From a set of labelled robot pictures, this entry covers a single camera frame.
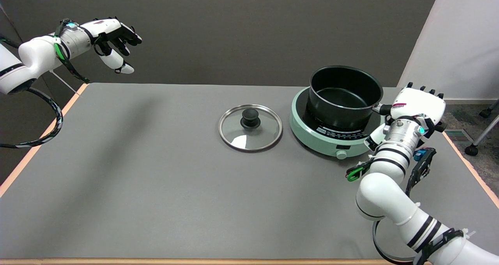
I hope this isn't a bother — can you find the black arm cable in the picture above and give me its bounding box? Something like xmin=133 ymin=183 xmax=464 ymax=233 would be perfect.
xmin=0 ymin=19 xmax=91 ymax=149
xmin=372 ymin=147 xmax=468 ymax=265

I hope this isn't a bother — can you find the black pot with long handle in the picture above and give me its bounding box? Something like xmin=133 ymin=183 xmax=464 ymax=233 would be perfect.
xmin=308 ymin=65 xmax=447 ymax=133

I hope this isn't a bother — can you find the metal stand with black casters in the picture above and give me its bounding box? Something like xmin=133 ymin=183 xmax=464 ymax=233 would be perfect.
xmin=465 ymin=99 xmax=499 ymax=157

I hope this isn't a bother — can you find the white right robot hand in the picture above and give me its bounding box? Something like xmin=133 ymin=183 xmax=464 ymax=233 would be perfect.
xmin=364 ymin=83 xmax=447 ymax=151

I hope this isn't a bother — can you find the mint green induction cooker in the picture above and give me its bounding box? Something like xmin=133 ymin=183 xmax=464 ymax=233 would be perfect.
xmin=289 ymin=87 xmax=385 ymax=160

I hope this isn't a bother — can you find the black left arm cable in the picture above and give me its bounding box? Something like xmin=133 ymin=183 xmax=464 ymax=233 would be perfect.
xmin=0 ymin=19 xmax=91 ymax=149

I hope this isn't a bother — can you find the metal floor vent grille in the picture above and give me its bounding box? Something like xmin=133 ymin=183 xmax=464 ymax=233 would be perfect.
xmin=444 ymin=129 xmax=474 ymax=143

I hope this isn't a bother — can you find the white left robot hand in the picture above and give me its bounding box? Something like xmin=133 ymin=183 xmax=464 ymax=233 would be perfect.
xmin=80 ymin=17 xmax=143 ymax=75

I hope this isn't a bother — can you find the glass lid with black knob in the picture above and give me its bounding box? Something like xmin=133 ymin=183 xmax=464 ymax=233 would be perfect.
xmin=218 ymin=104 xmax=283 ymax=152

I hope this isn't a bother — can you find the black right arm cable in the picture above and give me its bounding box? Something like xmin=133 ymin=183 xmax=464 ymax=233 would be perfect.
xmin=372 ymin=147 xmax=468 ymax=265

